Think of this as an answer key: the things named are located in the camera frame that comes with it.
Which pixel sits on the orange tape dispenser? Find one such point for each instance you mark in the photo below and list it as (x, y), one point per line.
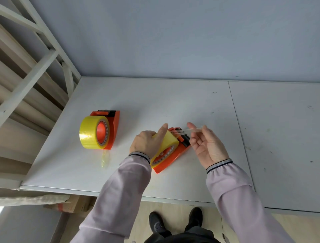
(175, 157)
(114, 127)

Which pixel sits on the black left shoe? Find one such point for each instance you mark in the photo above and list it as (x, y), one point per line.
(156, 222)

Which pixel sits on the white woven sack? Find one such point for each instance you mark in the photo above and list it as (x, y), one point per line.
(32, 199)

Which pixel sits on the person's left hand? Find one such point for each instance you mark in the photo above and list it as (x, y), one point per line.
(143, 144)

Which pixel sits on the person's right forearm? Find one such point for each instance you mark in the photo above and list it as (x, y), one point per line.
(237, 200)

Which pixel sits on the yellow tape roll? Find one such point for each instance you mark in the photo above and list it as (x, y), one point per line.
(88, 132)
(170, 144)

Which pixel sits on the brown cardboard box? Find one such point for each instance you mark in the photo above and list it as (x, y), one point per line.
(73, 204)

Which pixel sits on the white metal frame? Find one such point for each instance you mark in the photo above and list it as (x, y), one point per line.
(27, 80)

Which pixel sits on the person's right hand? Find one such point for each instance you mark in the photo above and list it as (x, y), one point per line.
(210, 150)

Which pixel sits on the person's left forearm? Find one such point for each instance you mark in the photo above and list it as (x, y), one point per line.
(120, 197)

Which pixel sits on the dark grey trousers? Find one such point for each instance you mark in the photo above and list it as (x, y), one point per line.
(186, 235)

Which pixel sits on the person's right thumb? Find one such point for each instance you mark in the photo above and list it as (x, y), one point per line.
(208, 134)

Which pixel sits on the clear tape strip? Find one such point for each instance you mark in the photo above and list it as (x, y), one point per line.
(186, 130)

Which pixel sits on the black shoe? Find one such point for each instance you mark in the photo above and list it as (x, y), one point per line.
(156, 222)
(195, 217)

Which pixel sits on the person's left thumb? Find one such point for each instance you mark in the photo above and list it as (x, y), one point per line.
(162, 132)

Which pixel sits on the black right shoe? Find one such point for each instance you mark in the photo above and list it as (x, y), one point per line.
(195, 217)

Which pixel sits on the stack of wooden boards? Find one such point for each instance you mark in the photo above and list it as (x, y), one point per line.
(22, 110)

